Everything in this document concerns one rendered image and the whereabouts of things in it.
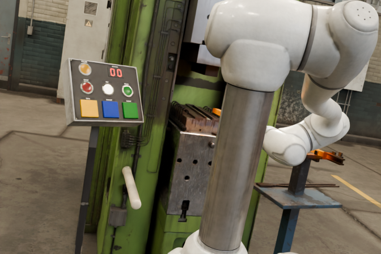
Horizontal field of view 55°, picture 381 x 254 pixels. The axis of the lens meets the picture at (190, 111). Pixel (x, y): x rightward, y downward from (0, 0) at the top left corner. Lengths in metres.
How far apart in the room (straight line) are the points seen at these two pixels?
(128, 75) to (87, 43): 5.51
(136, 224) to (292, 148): 1.28
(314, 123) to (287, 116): 7.40
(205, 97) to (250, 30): 1.76
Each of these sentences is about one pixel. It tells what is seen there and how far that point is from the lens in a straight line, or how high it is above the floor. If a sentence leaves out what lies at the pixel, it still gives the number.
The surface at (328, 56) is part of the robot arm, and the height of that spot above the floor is 1.34.
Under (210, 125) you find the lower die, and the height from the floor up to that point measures 0.96.
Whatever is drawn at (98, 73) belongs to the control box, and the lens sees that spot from 1.70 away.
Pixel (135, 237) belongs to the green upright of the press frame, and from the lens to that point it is 2.27.
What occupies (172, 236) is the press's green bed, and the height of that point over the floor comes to 0.34.
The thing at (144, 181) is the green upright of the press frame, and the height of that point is 0.56.
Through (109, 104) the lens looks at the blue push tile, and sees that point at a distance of 1.66.
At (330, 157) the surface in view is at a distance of 1.93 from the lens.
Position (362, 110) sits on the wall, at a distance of 9.46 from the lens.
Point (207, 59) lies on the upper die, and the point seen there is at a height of 1.30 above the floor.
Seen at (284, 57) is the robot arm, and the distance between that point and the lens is 0.72.
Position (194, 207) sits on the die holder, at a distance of 2.03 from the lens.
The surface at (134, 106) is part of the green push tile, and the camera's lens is 1.72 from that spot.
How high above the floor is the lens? 1.29
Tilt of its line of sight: 8 degrees down
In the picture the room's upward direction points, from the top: 10 degrees clockwise
